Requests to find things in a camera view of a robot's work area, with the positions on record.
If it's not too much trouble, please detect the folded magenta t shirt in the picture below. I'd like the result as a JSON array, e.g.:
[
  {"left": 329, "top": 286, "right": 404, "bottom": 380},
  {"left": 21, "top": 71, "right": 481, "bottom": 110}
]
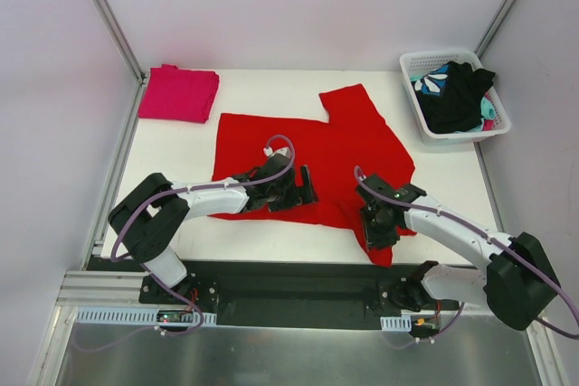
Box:
[{"left": 138, "top": 64, "right": 220, "bottom": 124}]

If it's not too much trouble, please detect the white plastic laundry basket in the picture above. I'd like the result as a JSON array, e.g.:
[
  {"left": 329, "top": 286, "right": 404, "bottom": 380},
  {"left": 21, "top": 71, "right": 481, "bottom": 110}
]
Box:
[{"left": 399, "top": 49, "right": 511, "bottom": 146}]

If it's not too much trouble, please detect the red t shirt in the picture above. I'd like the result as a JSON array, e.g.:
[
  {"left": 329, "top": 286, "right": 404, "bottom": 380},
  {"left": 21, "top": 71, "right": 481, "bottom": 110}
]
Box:
[{"left": 213, "top": 84, "right": 415, "bottom": 246}]

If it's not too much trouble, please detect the black t shirt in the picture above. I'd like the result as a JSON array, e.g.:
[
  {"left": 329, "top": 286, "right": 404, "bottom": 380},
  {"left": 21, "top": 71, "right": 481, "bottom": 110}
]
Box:
[{"left": 415, "top": 60, "right": 498, "bottom": 135}]

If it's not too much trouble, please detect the left white cable duct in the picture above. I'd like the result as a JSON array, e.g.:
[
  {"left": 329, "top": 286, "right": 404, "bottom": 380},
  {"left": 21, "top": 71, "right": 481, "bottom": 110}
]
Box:
[{"left": 76, "top": 306, "right": 217, "bottom": 327}]

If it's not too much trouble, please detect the right aluminium frame post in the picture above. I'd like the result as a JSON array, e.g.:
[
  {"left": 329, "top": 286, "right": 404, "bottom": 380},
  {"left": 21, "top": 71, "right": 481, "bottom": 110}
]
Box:
[{"left": 474, "top": 0, "right": 519, "bottom": 59}]

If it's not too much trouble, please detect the left aluminium frame post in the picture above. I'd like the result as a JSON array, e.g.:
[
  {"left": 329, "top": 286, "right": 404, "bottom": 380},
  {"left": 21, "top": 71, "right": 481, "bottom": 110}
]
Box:
[{"left": 67, "top": 0, "right": 147, "bottom": 84}]

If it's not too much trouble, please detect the white cable duct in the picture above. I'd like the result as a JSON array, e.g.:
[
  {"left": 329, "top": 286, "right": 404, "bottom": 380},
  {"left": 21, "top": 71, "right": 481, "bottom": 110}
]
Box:
[
  {"left": 76, "top": 306, "right": 217, "bottom": 327},
  {"left": 380, "top": 315, "right": 413, "bottom": 333}
]

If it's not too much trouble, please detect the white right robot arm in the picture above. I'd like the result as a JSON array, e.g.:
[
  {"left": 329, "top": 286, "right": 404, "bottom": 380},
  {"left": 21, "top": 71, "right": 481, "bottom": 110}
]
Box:
[{"left": 354, "top": 167, "right": 560, "bottom": 331}]

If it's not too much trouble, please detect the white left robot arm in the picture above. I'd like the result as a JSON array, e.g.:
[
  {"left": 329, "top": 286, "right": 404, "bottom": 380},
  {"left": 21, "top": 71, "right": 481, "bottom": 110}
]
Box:
[{"left": 108, "top": 147, "right": 318, "bottom": 304}]

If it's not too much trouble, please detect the aluminium frame post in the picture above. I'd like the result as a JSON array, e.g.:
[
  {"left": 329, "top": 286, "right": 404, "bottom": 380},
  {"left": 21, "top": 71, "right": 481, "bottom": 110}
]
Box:
[
  {"left": 67, "top": 0, "right": 147, "bottom": 84},
  {"left": 474, "top": 0, "right": 519, "bottom": 59}
]

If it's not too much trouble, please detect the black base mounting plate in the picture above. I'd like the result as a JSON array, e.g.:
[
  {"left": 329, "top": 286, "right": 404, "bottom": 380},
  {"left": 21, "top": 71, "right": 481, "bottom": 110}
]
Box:
[{"left": 88, "top": 257, "right": 489, "bottom": 327}]

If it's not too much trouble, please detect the aluminium rail left side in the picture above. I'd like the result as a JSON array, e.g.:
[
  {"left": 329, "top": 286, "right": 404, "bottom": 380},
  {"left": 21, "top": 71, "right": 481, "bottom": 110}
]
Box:
[{"left": 57, "top": 270, "right": 146, "bottom": 306}]

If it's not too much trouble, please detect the right white cable duct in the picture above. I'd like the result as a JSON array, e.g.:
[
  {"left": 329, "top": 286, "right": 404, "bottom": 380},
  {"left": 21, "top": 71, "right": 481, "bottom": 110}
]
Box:
[{"left": 380, "top": 315, "right": 413, "bottom": 333}]

